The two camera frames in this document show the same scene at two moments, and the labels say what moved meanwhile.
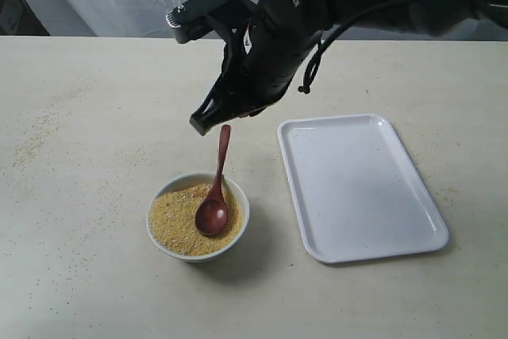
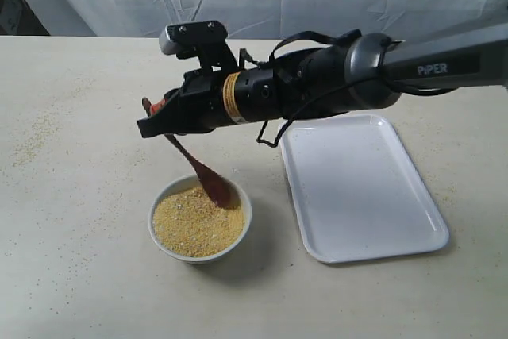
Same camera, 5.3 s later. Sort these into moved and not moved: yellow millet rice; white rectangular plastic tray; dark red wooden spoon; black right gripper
Moved: black right gripper; dark red wooden spoon
Not moved: yellow millet rice; white rectangular plastic tray
